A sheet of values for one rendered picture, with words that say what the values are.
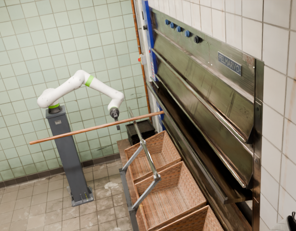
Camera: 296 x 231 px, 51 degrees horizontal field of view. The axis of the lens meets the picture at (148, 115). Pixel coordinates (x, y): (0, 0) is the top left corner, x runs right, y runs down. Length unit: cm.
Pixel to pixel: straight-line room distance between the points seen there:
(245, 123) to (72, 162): 250
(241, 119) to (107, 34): 263
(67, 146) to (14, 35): 138
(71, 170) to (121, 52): 153
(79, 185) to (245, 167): 255
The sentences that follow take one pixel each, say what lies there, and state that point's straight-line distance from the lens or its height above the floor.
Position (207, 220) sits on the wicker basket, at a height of 75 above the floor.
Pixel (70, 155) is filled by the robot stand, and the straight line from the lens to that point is 359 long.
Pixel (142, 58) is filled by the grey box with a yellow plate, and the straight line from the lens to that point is 361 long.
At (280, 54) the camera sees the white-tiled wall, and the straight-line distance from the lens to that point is 114.
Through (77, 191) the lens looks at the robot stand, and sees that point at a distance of 388.
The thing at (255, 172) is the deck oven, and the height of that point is 156.
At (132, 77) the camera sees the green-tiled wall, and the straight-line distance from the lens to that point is 403.
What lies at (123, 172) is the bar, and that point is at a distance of 267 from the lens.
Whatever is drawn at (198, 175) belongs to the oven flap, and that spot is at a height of 96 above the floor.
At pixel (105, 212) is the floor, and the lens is 374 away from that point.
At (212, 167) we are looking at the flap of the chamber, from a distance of 182.
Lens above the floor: 251
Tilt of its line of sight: 27 degrees down
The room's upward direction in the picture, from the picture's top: 9 degrees counter-clockwise
